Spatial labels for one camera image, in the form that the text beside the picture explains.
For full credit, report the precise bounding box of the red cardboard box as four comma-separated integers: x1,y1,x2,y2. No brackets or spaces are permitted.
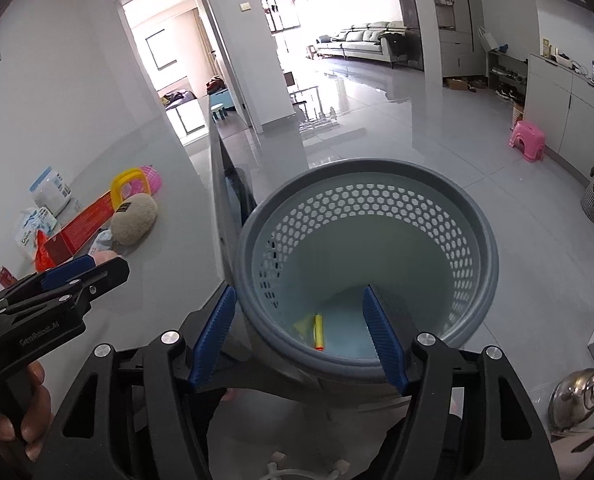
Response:
34,192,114,272

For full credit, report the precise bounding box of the beige plush toy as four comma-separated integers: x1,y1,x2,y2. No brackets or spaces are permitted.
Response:
110,193,158,246

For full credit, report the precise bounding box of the yellow plastic ring handle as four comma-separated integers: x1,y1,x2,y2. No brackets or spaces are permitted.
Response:
109,167,152,210

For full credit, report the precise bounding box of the pink plastic shuttlecock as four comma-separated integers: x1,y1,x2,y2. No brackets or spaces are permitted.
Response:
121,165,163,198

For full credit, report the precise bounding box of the grey perforated trash basket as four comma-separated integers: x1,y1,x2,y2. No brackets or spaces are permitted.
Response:
234,158,499,384

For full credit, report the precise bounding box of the person's left hand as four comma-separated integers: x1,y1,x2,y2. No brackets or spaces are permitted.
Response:
0,360,53,463

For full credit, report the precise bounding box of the crumpled wet wipe pack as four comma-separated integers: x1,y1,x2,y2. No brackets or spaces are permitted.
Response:
88,229,114,256

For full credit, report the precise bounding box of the blue white tissue pack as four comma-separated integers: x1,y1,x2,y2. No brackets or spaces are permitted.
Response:
14,207,57,260

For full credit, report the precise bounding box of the yellow marker pen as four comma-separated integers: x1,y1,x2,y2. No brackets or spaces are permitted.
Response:
313,314,324,351

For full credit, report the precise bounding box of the white blue-lidded jar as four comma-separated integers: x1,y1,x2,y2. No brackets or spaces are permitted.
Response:
29,166,72,217

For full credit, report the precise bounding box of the steel kettle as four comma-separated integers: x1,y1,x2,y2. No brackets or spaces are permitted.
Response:
548,368,594,431

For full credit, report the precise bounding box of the small blue kids table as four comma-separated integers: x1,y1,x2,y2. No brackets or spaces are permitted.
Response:
209,89,235,120

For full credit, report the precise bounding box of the pink plastic stool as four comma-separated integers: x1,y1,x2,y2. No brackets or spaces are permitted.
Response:
509,120,546,162

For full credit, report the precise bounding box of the shoe rack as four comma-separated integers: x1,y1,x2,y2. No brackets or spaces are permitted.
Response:
486,50,528,106

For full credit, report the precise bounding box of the white sideboard cabinet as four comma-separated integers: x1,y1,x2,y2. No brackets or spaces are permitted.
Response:
524,54,594,179

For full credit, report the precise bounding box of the grey sofa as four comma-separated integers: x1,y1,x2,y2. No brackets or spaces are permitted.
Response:
314,21,424,70

